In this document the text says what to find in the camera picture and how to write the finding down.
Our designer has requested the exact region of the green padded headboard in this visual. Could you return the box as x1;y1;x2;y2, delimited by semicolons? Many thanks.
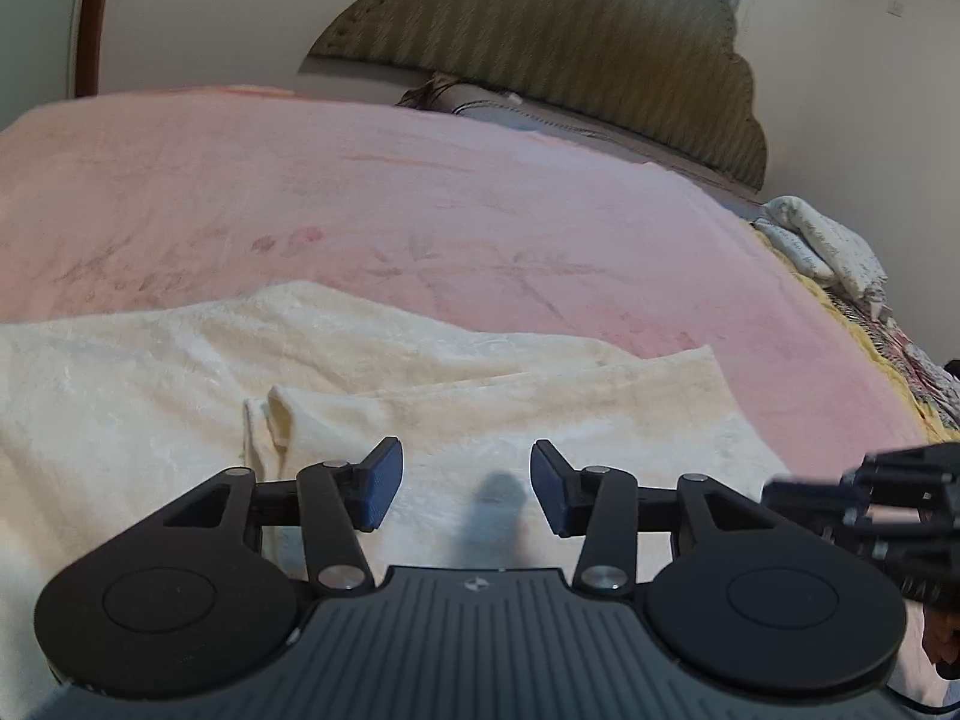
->
304;0;770;192

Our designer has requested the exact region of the person's right hand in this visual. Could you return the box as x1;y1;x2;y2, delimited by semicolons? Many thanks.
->
921;604;960;685

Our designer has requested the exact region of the folded white floral quilt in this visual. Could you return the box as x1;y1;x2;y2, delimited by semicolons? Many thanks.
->
754;195;890;316

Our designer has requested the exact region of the grey pillow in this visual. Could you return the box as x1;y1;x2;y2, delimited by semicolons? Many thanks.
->
394;71;758;203

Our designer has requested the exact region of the pink blanket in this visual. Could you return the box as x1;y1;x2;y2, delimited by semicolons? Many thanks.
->
0;86;938;481

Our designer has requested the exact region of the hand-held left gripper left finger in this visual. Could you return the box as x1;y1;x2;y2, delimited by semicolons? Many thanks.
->
150;436;404;597

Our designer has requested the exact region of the cream white towel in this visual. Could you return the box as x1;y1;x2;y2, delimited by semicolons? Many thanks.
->
0;280;796;720

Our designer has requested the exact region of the black cable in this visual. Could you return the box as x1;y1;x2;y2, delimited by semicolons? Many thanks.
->
885;682;960;715

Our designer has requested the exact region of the brown wooden door frame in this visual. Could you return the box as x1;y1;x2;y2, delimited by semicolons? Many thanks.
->
75;0;119;98

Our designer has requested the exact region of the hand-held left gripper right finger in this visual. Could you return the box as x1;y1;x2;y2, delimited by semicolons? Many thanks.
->
530;440;781;597

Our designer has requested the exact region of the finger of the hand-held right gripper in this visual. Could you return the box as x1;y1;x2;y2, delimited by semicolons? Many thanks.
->
761;480;938;545
840;442;960;494

